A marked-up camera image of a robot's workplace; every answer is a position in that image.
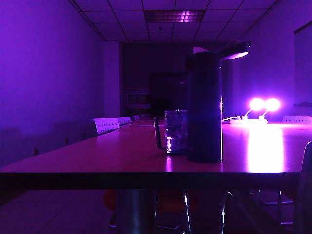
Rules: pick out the black thermos cup with flip lid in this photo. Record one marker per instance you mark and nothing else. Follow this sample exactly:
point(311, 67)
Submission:
point(204, 109)

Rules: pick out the orange seat chair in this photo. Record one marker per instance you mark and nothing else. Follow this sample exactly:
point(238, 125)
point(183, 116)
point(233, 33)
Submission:
point(109, 198)

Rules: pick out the louvered ceiling light panel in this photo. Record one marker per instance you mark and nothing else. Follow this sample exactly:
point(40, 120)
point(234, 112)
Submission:
point(174, 16)

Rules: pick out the low wall cabinet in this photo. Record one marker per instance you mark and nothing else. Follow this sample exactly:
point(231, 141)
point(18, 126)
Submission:
point(137, 100)

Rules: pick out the dark wall display screen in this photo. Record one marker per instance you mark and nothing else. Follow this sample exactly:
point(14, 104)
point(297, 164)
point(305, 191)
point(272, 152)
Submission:
point(168, 92)

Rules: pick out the metal table pedestal leg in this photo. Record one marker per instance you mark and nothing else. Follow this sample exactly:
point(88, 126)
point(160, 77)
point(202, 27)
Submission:
point(136, 212)

